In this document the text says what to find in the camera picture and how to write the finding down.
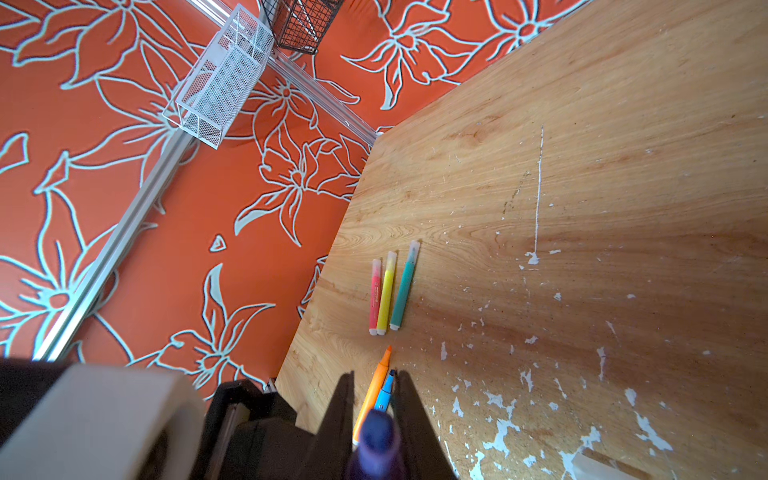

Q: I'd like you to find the blue marker pen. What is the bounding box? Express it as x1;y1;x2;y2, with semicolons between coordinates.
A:
374;369;397;412

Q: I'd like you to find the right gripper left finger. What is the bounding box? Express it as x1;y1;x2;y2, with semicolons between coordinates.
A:
293;372;355;480

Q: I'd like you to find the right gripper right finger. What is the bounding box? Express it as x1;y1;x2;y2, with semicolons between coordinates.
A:
392;370;456;480

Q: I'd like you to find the black wire basket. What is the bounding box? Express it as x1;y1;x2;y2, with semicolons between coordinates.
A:
261;0;343;55

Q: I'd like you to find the purple marker pen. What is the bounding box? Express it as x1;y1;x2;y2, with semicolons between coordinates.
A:
344;410;407;480

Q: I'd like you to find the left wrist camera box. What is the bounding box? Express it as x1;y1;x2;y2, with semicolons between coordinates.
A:
1;359;205;479

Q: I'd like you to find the white mesh basket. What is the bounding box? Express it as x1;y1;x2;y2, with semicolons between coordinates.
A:
163;5;273;149

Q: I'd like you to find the pink marker pen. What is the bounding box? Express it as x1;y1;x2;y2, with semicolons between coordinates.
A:
369;258;382;336

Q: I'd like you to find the green marker pen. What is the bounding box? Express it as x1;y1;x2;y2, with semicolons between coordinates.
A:
390;240;421;331

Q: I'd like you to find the yellow marker pen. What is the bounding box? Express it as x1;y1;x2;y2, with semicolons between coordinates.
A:
376;251;397;335

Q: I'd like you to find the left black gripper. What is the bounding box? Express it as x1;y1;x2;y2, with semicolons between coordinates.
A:
0;356;319;480

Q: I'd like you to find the orange marker pen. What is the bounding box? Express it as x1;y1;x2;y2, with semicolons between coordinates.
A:
352;346;392;446

